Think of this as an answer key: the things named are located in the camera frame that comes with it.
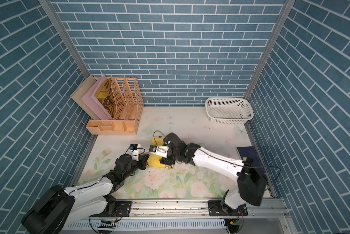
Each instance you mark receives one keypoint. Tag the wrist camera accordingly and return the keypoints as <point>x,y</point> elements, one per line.
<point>134,148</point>
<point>161,151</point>

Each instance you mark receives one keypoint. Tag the beige board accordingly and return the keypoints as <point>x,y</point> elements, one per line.
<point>82,89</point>

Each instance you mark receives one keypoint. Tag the aluminium corner post right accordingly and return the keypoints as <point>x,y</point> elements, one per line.
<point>284,13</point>

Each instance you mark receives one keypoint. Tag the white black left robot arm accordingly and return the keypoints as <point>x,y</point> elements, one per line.
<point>59,206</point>

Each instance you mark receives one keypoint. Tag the yellow black patterned book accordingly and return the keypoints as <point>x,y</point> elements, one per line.
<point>104,95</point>

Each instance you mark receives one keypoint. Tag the aluminium corner post left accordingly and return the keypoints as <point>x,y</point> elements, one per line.
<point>61,30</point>

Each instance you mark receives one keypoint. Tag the white perforated plastic basket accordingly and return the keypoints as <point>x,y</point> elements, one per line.
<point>228,110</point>

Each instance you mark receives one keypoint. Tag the yellow cartoon pillowcase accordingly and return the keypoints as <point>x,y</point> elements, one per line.
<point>155,160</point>

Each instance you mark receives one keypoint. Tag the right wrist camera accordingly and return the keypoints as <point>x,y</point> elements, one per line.
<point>161,151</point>

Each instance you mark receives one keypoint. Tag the pink board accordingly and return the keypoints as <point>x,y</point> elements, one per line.
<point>92,102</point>

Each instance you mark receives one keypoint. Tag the orange plastic file organizer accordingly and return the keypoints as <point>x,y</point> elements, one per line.
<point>129,108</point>

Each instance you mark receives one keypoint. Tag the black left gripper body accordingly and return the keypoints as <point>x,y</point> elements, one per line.
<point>134,166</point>

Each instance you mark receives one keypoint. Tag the dark blue book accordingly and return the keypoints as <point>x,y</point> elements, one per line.
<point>250,156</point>

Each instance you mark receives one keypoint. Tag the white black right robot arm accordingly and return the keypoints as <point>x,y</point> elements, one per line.
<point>249,176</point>

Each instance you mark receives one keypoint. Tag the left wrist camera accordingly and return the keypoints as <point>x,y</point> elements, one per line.
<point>134,148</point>

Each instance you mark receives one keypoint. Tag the aluminium corner post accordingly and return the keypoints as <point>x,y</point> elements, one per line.
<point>284,13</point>
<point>61,30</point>

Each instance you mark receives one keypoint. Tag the green circuit board right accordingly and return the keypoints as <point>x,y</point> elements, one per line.
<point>235,222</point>

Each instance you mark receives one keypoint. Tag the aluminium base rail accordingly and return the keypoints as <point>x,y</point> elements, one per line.
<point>271,217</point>

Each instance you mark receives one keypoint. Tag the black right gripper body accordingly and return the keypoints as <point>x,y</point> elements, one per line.
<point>172,154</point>

